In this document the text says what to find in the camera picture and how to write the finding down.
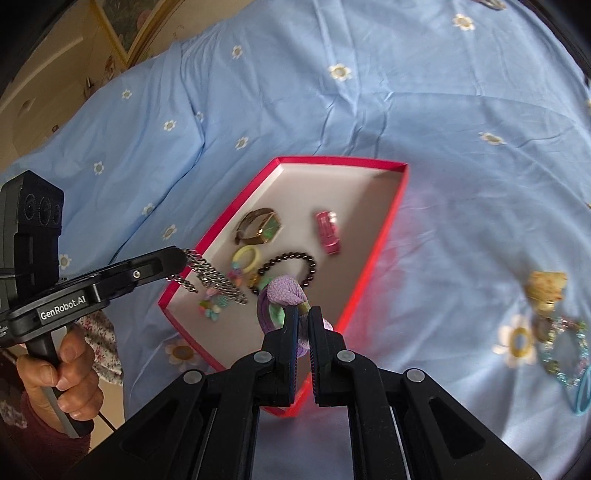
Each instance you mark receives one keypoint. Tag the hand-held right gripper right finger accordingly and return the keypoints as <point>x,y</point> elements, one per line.
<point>314,369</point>

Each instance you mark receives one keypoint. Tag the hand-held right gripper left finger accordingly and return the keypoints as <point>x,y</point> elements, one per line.
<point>292,369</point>

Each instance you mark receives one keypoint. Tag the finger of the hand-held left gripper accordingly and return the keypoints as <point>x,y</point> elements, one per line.
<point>138,274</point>

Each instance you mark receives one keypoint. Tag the pink hair clip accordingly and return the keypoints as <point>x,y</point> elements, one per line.
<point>328,235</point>

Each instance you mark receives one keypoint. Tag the green face wristwatch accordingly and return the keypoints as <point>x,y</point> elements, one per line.
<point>268,230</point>

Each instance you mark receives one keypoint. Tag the red cardboard box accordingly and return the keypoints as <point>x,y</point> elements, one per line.
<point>323,194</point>

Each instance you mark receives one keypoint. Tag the person's left forearm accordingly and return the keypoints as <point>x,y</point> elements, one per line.
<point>27,443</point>

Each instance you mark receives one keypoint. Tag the person's left hand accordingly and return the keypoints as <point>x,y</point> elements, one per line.
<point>78,397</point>

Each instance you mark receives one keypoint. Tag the floral patterned garment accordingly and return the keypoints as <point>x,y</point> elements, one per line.
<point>104,346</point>

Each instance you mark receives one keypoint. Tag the cream wooden cabinet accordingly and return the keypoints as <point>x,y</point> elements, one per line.
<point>46,92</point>

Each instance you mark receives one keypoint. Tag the yellow bear hair clip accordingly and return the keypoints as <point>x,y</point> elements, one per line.
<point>547,286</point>

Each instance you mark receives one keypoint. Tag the blue flower print bedsheet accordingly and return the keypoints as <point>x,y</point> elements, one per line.
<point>415,115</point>

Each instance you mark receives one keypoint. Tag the framed wall poster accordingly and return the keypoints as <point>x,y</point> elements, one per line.
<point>134,23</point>

